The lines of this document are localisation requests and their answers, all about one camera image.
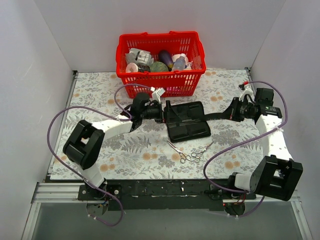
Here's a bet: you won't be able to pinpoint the black zip tool case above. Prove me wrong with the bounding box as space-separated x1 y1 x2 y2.
163 100 211 143

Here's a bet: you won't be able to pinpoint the silver straight hair scissors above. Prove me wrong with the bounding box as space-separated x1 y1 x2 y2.
191 141 214 163

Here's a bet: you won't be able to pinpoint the silver thinning scissors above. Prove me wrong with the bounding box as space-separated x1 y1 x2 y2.
166 140 192 164

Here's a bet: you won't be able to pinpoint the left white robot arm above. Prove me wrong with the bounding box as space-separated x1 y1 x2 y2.
62 87 165 200

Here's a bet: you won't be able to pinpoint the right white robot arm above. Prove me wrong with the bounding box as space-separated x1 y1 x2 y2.
204 81 303 201

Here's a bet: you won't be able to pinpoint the white paper cup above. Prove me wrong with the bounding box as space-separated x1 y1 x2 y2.
125 62 139 73

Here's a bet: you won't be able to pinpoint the green round melon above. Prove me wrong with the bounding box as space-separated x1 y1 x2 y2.
149 61 169 73

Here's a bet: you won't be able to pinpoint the floral table mat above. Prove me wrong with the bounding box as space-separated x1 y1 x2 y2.
50 72 264 181

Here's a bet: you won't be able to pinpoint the crumpled silver foil pouch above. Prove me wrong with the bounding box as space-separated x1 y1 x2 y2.
125 48 154 66

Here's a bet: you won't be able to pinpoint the purple eggplant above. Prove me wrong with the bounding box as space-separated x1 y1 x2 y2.
158 50 174 70

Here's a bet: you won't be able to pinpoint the red plastic shopping basket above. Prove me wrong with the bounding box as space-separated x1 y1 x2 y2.
115 31 207 98

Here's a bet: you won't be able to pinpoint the clear plastic bottle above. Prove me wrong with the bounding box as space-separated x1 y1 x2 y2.
172 54 186 72

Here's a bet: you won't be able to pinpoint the white bowl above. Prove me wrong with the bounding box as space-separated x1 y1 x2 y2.
171 54 189 63

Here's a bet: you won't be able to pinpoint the white pump bottle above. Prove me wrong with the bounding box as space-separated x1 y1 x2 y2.
184 61 193 71

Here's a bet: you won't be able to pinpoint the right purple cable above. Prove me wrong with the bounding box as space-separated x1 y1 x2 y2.
202 80 288 218

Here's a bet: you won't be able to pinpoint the black table edge rail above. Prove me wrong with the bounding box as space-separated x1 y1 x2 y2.
42 176 288 211

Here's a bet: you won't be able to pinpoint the aluminium frame rail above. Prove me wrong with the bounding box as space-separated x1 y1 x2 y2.
23 69 313 240

